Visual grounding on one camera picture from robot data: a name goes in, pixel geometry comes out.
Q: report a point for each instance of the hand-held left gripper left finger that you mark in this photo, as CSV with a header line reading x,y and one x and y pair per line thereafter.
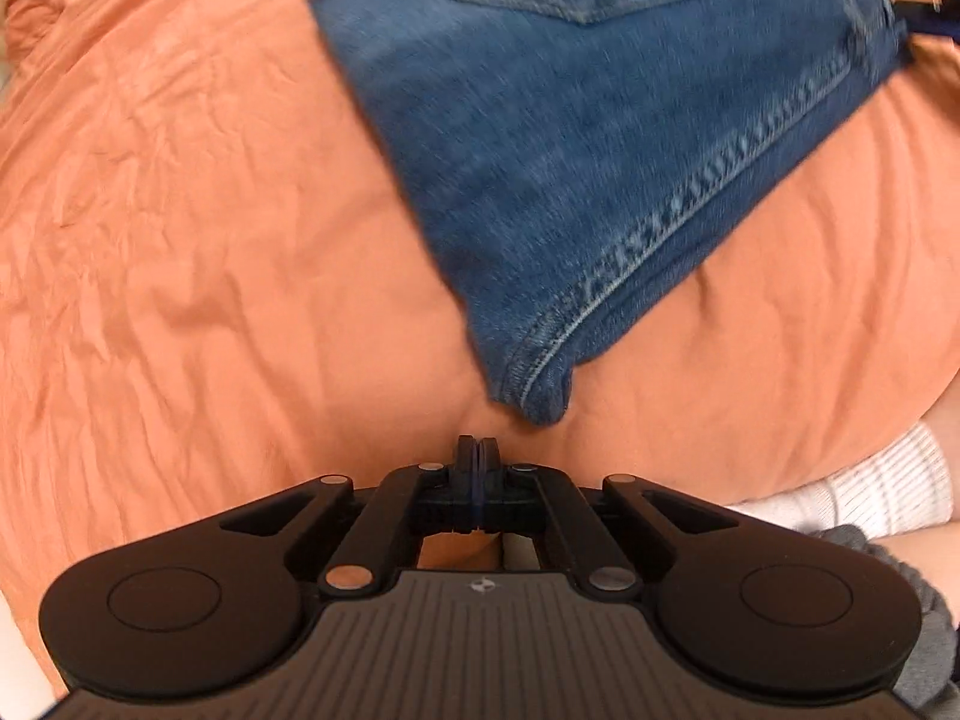
x,y
466,459

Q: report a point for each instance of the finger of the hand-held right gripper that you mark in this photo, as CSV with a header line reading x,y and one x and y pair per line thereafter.
x,y
928,19

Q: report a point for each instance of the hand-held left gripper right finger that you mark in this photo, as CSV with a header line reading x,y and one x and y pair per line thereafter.
x,y
489,459

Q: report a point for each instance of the blue denim pants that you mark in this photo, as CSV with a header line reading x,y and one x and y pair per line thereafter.
x,y
600,150

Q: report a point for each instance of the orange duvet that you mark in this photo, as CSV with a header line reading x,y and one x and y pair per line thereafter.
x,y
187,277

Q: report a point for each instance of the white ribbed sock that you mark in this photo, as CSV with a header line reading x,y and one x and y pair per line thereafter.
x,y
885,472

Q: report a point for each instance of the person's bare leg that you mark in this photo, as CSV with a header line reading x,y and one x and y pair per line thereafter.
x,y
926,544

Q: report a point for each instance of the person's gray sweatpants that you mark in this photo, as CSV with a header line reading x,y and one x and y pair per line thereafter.
x,y
926,615

